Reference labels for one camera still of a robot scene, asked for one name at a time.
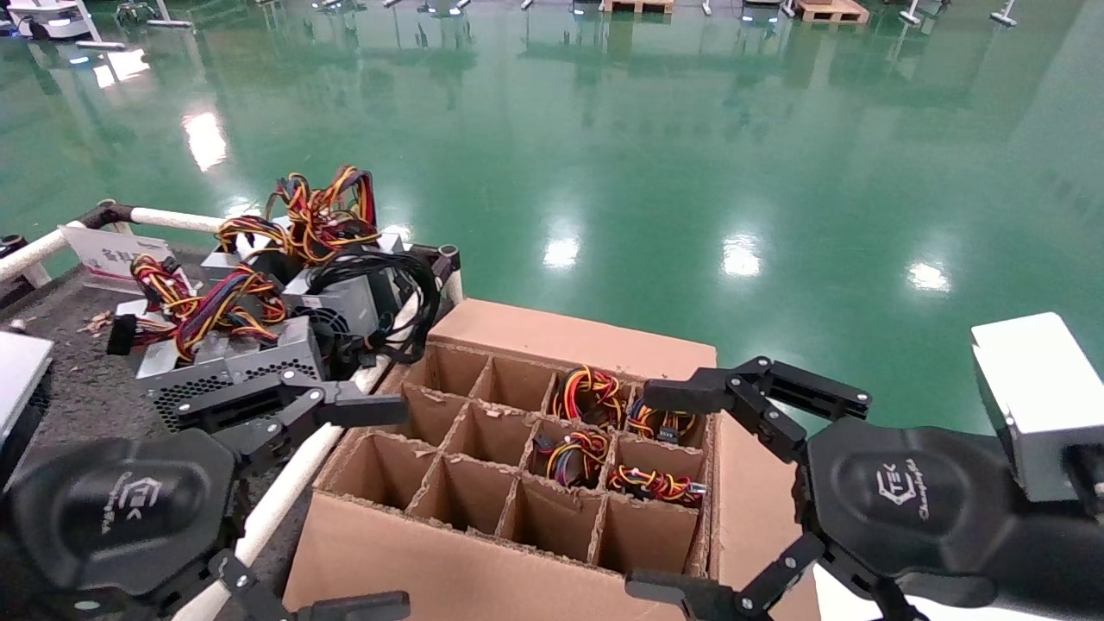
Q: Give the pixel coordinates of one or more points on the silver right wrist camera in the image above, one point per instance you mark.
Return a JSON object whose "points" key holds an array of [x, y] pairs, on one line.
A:
{"points": [[1035, 397]]}

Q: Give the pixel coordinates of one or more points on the grey robot stand base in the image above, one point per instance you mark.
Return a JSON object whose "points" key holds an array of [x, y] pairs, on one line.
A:
{"points": [[1005, 15], [168, 21], [910, 15]]}

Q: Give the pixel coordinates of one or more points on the white label sign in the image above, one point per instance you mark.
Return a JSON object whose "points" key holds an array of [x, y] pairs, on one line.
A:
{"points": [[108, 250]]}

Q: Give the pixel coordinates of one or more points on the silver power supply fan grille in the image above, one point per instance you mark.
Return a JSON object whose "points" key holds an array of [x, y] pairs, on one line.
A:
{"points": [[259, 362]]}

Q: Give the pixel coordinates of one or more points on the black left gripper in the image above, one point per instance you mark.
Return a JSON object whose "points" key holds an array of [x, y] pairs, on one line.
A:
{"points": [[112, 509]]}

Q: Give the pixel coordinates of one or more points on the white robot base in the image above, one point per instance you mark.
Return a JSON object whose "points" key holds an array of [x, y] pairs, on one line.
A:
{"points": [[52, 17]]}

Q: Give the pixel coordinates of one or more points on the wooden pallet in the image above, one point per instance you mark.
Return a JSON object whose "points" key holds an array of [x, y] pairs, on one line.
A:
{"points": [[638, 5], [830, 10]]}

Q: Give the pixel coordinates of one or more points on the black pipe joint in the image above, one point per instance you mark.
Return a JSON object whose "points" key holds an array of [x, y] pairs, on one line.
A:
{"points": [[444, 256], [112, 211], [9, 246]]}

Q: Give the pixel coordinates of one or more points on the short white rail pipe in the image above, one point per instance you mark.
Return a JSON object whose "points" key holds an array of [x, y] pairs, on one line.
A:
{"points": [[43, 246], [172, 219]]}

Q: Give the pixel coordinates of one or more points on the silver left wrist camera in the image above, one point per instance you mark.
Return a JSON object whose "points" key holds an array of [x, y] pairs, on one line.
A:
{"points": [[17, 371]]}

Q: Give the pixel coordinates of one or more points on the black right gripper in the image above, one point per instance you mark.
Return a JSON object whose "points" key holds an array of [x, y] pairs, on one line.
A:
{"points": [[906, 500]]}

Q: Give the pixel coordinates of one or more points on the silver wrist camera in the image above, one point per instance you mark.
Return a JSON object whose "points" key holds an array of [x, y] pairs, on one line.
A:
{"points": [[1035, 397], [17, 371]]}

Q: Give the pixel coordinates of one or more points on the brown cardboard box with dividers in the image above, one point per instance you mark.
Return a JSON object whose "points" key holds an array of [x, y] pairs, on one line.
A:
{"points": [[483, 569]]}

